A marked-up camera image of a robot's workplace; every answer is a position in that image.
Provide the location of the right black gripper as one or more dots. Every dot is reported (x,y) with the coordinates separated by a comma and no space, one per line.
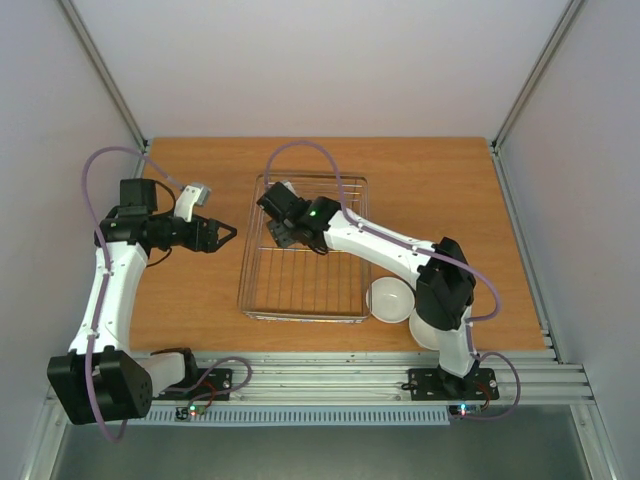
(279,233)

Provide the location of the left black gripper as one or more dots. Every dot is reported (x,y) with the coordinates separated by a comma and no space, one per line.
(211,244)

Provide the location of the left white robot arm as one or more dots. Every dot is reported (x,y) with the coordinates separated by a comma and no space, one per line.
(98,380)

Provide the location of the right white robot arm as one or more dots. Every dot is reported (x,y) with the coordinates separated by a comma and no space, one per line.
(437,273)

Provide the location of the white bowl left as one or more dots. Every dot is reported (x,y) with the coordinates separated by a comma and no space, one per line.
(390,300)

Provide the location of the white bowl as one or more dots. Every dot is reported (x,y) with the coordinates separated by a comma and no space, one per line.
(390,300)
(422,333)

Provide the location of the white bowl front right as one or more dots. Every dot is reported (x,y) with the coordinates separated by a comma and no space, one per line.
(422,333)

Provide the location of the left circuit board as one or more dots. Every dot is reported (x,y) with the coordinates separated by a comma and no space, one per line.
(189,413)

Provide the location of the circuit board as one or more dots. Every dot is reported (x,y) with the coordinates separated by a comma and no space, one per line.
(189,413)
(465,410)

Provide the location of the right circuit board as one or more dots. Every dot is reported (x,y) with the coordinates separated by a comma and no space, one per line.
(465,410)

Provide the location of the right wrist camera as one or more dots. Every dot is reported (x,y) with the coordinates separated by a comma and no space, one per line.
(289,186)

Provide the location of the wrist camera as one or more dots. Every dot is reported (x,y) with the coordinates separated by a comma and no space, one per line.
(289,186)
(193,195)

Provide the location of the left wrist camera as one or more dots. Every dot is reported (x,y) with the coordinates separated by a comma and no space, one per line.
(193,195)

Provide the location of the metal wire dish rack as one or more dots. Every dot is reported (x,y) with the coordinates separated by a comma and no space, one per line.
(296,284)

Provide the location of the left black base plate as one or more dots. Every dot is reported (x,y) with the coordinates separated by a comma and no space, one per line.
(219,379)

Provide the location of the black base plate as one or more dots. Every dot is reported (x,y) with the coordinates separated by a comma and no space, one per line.
(434,384)
(219,379)

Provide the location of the grey slotted cable duct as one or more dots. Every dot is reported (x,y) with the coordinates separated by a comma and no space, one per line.
(294,416)

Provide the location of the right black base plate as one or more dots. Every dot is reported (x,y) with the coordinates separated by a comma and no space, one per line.
(434,384)

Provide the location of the aluminium rail frame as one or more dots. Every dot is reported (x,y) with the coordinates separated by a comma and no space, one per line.
(376,378)

